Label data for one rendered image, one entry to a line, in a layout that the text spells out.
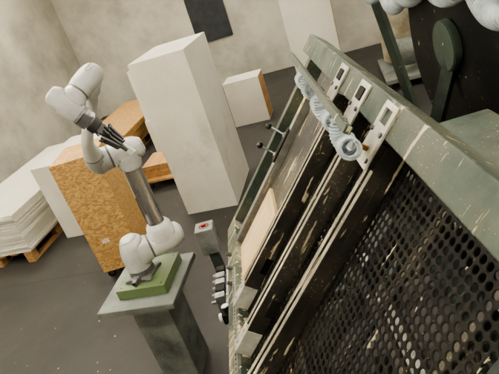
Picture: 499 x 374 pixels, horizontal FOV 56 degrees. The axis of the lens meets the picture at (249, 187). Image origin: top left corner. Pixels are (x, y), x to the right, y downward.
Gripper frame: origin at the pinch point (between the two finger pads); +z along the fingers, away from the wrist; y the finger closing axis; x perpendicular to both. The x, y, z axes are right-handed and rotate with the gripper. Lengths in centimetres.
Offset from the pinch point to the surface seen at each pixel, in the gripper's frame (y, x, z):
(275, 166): 29, -27, 70
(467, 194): -109, -121, 28
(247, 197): 43, 10, 82
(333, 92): -15, -90, 38
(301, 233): -55, -57, 55
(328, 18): 382, -37, 141
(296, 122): 36, -51, 61
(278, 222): -30, -38, 62
